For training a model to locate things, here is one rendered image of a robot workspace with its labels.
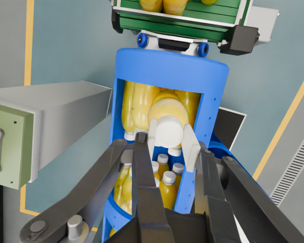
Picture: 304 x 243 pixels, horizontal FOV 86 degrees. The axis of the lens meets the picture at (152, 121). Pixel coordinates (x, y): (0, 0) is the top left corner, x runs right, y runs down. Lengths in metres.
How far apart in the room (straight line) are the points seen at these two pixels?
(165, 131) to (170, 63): 0.14
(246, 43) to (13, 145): 0.84
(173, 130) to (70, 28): 1.64
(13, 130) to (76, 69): 1.11
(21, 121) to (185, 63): 0.57
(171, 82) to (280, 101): 1.65
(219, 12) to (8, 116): 0.80
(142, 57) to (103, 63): 1.32
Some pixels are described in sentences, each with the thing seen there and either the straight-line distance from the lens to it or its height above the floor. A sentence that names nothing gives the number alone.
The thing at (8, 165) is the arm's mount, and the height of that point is 1.06.
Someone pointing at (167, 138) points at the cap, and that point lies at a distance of 0.22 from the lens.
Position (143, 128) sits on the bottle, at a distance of 0.44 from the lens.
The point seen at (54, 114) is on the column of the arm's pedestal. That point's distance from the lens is 0.85.
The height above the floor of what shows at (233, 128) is 0.15.
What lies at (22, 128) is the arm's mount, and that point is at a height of 1.05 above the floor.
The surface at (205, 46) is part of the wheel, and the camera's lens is 0.60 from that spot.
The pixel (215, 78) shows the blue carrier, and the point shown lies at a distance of 0.36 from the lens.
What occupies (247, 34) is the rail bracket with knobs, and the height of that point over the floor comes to 1.00.
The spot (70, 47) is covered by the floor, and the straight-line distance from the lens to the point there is 1.77.
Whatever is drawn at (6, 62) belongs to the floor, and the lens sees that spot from 2.13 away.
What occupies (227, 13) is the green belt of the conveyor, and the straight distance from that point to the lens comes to 0.71.
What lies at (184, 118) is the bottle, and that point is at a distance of 0.25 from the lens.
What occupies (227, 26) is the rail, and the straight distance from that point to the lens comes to 0.62.
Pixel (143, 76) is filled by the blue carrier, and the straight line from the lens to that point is 0.33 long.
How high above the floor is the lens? 1.55
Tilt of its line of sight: 73 degrees down
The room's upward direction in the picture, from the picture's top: 169 degrees counter-clockwise
